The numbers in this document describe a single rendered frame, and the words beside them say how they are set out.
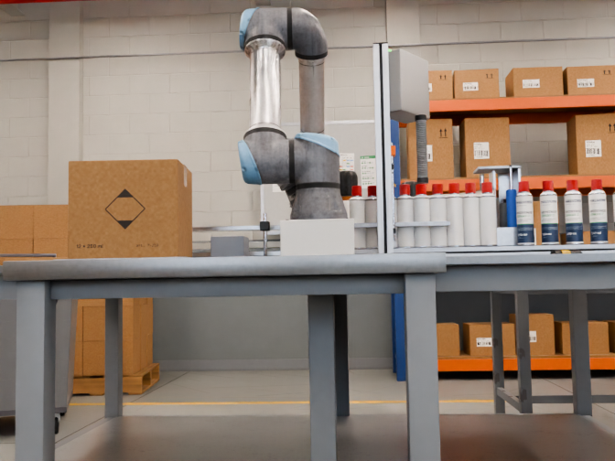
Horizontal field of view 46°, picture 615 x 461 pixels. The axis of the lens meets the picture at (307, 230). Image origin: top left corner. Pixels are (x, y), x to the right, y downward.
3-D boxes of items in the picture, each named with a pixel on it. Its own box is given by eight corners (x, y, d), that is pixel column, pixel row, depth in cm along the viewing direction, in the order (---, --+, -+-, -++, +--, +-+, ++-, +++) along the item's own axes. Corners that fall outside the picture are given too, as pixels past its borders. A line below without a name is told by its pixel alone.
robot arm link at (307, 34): (329, 1, 209) (329, 151, 237) (291, 2, 209) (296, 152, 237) (331, 14, 200) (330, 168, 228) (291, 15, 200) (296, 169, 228)
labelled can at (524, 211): (533, 246, 232) (530, 182, 233) (536, 245, 227) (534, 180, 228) (515, 246, 232) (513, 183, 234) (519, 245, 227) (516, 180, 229)
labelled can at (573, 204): (580, 245, 231) (577, 181, 232) (586, 244, 225) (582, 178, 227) (564, 245, 231) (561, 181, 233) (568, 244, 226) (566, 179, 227)
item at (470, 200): (479, 247, 233) (477, 184, 234) (481, 246, 228) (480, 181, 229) (462, 247, 233) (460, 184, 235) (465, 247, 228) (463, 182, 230)
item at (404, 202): (414, 249, 234) (412, 186, 236) (415, 248, 229) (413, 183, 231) (397, 249, 235) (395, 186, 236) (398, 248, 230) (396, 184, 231)
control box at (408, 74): (430, 119, 230) (428, 60, 232) (401, 110, 217) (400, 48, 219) (403, 124, 237) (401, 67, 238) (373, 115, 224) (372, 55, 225)
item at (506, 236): (517, 247, 245) (513, 172, 247) (525, 245, 232) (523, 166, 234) (475, 248, 246) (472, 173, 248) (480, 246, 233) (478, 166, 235)
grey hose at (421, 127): (427, 184, 225) (426, 116, 227) (429, 182, 221) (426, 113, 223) (416, 184, 225) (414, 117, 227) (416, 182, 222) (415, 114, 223)
